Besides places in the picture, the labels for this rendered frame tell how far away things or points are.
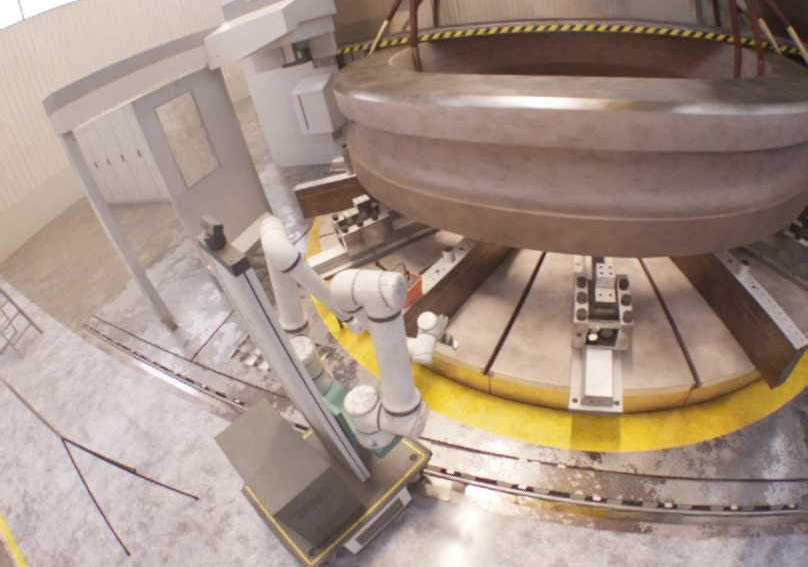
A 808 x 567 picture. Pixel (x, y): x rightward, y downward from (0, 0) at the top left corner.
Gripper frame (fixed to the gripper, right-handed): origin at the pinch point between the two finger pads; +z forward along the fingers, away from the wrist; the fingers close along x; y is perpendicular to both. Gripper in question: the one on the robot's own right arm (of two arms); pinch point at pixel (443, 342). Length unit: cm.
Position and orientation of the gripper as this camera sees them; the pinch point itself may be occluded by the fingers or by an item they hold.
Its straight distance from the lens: 208.9
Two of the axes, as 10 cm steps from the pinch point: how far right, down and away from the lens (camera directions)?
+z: 3.1, 4.6, 8.3
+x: 8.3, 3.0, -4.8
